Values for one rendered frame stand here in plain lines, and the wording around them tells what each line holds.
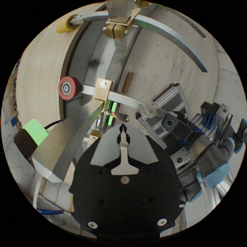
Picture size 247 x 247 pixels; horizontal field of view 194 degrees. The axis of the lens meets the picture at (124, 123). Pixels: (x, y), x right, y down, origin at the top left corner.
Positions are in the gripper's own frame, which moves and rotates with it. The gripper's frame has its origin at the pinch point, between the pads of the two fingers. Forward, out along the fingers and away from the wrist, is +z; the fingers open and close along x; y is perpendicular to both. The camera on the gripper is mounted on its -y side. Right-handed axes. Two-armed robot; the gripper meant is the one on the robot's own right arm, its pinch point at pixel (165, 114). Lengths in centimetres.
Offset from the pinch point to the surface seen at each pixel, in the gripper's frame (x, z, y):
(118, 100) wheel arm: -0.6, -4.0, -23.4
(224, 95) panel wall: 133, 49, 230
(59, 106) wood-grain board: -7.4, -8.0, -45.6
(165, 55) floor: 79, 83, 20
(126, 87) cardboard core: 3, 74, -18
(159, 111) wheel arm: 0.6, -3.8, -6.4
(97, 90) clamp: 0.8, -5.2, -31.5
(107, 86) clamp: 2.8, -5.1, -28.3
